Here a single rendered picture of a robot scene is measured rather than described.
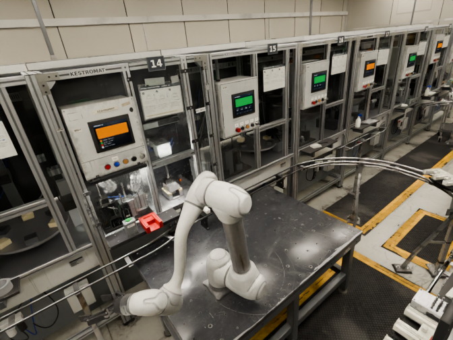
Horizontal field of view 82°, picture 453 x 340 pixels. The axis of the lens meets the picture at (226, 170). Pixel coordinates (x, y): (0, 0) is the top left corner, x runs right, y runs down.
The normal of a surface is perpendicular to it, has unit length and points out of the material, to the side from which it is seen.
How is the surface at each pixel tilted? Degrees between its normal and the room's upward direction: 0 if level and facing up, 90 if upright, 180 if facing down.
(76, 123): 90
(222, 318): 0
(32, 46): 90
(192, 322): 0
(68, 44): 90
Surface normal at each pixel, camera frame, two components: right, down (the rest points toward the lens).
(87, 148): 0.61, 0.29
